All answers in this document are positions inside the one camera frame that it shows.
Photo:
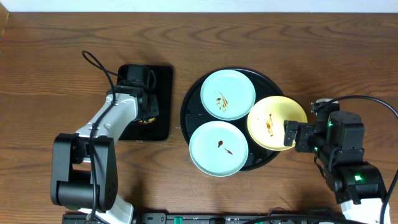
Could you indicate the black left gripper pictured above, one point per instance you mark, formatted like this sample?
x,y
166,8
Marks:
x,y
151,109

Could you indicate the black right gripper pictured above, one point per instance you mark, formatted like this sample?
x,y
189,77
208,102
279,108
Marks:
x,y
305,130

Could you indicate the yellow sponge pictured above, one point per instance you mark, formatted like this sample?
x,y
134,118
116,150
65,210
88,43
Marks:
x,y
147,120

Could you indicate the yellow plate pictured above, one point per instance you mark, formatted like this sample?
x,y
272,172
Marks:
x,y
265,121

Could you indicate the mint plate with sauce smear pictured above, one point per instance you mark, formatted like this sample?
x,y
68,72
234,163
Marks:
x,y
227,94

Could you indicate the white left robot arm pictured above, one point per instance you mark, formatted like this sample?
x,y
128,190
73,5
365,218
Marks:
x,y
84,170

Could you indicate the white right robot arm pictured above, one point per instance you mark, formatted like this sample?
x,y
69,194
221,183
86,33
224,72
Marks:
x,y
336,140

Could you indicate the black rectangular tray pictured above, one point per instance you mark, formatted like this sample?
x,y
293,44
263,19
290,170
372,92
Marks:
x,y
159,84

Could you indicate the mint plate with two drops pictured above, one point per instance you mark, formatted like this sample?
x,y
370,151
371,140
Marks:
x,y
218,148

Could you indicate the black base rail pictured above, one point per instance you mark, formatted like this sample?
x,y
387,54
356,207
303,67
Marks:
x,y
162,218

